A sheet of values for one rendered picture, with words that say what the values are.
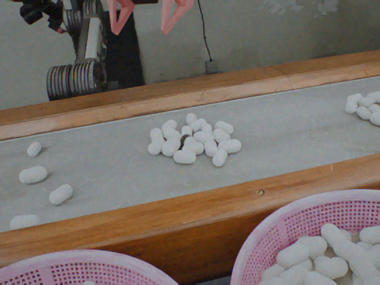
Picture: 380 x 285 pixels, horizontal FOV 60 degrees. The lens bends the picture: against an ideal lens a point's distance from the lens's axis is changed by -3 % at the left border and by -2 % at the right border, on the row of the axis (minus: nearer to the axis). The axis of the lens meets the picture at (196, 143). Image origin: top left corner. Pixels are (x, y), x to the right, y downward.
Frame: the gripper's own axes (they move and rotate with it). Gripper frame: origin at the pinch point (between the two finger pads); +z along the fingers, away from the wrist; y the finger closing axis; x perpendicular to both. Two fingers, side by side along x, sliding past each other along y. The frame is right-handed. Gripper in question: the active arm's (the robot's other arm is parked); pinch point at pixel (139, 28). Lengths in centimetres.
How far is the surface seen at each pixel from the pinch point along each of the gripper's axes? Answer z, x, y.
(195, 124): 12.9, -8.7, -9.4
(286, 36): -107, -212, 28
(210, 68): -66, -186, 75
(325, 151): 14.1, -9.7, -30.3
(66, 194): 27.4, 8.2, -1.6
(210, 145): 16.6, -3.7, -14.9
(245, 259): 28.1, 11.0, -26.8
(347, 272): 27.9, 4.6, -35.3
